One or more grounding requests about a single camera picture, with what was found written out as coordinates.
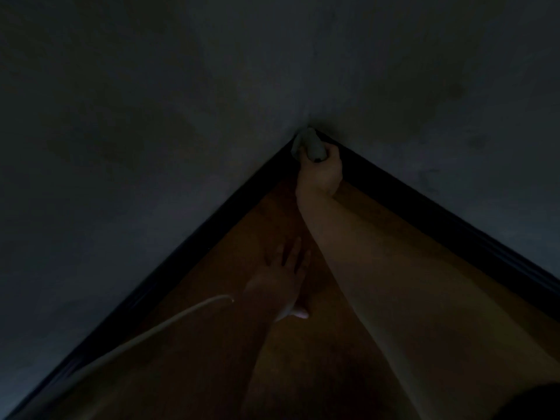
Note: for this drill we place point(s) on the person's right hand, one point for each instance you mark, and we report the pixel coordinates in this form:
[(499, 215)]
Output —
[(319, 177)]

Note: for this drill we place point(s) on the person's left hand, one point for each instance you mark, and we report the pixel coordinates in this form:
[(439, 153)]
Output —
[(275, 284)]

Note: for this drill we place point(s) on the grey cleaning cloth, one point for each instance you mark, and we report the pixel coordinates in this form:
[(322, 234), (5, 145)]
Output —
[(308, 142)]

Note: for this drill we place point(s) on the person's left forearm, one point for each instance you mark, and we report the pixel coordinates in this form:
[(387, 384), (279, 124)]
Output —
[(197, 367)]

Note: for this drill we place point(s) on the person's right forearm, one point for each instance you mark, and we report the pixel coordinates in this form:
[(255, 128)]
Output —
[(415, 310)]

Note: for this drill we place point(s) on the black shirt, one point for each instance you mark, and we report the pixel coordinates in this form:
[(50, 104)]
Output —
[(533, 404)]

